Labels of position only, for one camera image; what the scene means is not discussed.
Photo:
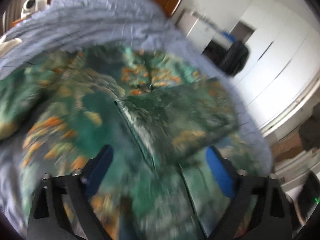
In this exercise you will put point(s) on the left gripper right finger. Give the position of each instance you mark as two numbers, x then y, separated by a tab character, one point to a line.
270	217

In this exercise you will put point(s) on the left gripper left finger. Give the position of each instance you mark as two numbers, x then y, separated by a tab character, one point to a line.
48	218

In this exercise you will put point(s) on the green floral silk garment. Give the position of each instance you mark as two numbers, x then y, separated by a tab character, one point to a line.
157	112

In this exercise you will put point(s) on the white wardrobe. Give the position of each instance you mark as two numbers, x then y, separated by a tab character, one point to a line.
283	60

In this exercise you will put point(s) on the dark jacket on chair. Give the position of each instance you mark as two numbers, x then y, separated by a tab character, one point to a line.
235	58

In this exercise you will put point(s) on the white desk with drawers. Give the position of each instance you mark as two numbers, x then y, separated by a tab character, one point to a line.
200	31

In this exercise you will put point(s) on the blue checked bed cover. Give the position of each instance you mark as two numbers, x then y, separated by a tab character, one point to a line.
72	25

